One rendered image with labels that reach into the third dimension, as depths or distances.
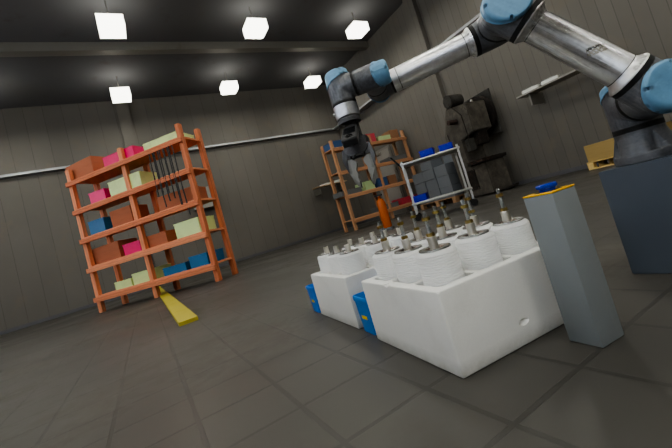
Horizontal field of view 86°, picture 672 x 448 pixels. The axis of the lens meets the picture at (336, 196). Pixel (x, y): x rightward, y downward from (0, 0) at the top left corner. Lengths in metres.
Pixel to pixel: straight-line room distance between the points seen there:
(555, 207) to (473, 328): 0.30
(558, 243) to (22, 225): 11.42
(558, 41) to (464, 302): 0.69
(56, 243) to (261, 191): 5.47
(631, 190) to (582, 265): 0.44
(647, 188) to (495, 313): 0.57
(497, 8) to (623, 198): 0.62
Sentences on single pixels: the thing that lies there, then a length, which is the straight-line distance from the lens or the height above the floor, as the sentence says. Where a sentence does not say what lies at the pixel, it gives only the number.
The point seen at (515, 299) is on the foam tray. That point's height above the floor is 0.10.
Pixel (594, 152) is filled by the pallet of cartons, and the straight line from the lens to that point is 7.13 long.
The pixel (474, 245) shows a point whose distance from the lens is 0.91.
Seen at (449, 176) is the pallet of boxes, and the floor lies 0.61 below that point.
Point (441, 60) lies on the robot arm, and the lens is 1.23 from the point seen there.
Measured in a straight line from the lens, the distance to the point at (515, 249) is 0.99.
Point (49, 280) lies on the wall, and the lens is 11.44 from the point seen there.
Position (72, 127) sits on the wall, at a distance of 12.09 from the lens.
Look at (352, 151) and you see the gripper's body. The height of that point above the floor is 0.56.
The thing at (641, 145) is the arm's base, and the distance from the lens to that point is 1.26.
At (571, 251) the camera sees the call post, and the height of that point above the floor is 0.19.
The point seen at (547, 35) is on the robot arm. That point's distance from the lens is 1.13.
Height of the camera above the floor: 0.38
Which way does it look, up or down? 4 degrees up
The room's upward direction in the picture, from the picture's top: 16 degrees counter-clockwise
